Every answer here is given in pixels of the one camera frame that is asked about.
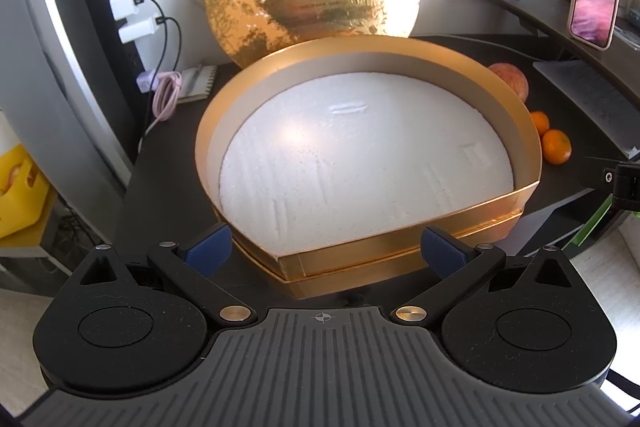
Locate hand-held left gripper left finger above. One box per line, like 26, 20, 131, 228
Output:
79, 223, 258, 328

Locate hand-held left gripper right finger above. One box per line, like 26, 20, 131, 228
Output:
392, 226, 577, 326

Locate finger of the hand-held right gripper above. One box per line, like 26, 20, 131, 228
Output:
582, 154, 640, 214

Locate round gold box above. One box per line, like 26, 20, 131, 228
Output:
194, 38, 543, 300

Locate dark desktop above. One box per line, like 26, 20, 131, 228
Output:
112, 32, 640, 308

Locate green strip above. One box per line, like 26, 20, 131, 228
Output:
570, 197, 614, 249

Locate small orange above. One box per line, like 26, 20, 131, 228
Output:
529, 111, 551, 138

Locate red apple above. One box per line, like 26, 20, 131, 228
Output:
487, 63, 529, 104

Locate small notebook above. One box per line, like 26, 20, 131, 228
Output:
177, 64, 218, 104

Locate pen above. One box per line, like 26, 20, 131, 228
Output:
185, 63, 206, 90

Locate lilac plug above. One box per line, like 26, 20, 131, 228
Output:
135, 71, 160, 95

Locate dark desk riser shelf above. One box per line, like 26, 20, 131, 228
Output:
472, 0, 640, 108

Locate yellow box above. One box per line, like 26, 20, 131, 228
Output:
0, 144, 56, 238

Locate white charger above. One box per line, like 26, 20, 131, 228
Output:
118, 18, 166, 44
110, 0, 147, 20

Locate white charger plugs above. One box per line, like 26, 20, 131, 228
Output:
134, 0, 169, 78

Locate grey monitor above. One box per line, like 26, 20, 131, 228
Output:
0, 0, 136, 198

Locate pink cable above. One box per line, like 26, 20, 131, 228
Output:
142, 69, 183, 142

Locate black cable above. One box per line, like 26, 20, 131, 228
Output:
155, 17, 182, 75

